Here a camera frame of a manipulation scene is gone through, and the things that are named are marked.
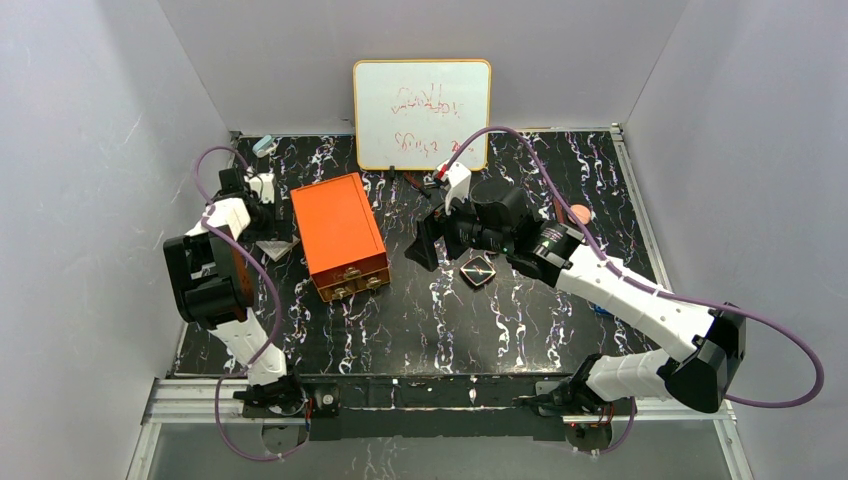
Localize small round pink puff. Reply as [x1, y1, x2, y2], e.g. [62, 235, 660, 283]
[571, 204, 593, 225]

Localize light blue eraser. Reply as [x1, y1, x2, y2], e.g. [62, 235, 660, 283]
[252, 135, 277, 158]

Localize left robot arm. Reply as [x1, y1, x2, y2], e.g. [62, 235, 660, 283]
[163, 167, 304, 407]

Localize yellow-framed whiteboard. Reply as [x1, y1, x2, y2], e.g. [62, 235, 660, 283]
[353, 59, 492, 171]

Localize orange drawer organizer box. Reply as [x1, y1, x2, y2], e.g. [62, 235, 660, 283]
[291, 173, 391, 303]

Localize white eyeshadow palette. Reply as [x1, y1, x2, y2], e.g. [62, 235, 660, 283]
[255, 237, 300, 262]

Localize black square compact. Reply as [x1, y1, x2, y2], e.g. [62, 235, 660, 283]
[459, 256, 496, 289]

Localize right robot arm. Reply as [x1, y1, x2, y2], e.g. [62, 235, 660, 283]
[405, 162, 746, 413]

